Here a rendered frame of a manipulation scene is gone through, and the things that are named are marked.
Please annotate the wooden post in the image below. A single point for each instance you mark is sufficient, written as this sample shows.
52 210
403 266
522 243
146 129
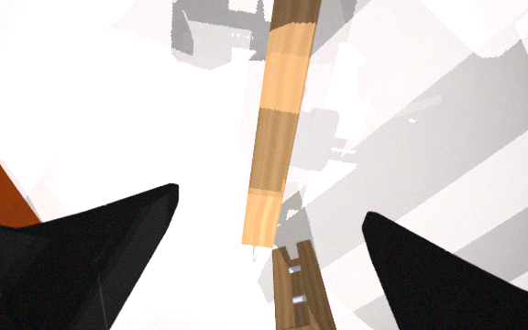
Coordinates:
300 298

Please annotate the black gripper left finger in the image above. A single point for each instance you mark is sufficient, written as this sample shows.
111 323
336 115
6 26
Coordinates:
76 272

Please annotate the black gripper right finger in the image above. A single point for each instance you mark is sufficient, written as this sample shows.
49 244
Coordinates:
429 288

